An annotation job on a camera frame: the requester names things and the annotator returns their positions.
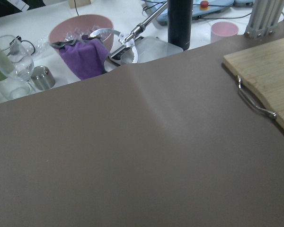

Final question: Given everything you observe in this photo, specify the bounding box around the wooden cutting board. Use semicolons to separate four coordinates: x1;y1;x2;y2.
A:
223;38;284;129

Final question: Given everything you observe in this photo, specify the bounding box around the small steel cup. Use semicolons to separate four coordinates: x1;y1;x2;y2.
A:
31;66;56;91

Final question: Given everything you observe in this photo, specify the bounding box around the pink bowl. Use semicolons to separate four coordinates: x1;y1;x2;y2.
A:
48;14;114;44

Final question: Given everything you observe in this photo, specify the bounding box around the pink cup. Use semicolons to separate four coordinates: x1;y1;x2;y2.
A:
211;21;239;43

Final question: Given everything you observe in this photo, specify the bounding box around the wine glass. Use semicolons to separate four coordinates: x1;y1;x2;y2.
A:
0;35;36;92

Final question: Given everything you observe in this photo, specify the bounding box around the aluminium frame post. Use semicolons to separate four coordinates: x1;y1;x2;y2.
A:
244;0;284;39

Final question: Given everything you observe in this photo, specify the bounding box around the black water bottle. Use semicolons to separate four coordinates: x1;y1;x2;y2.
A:
168;0;193;51

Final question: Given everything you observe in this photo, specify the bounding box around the blue teach pendant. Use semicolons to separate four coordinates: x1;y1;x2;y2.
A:
143;0;234;20

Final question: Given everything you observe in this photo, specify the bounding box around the purple cloth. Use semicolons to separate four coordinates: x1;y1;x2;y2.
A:
59;39;109;80

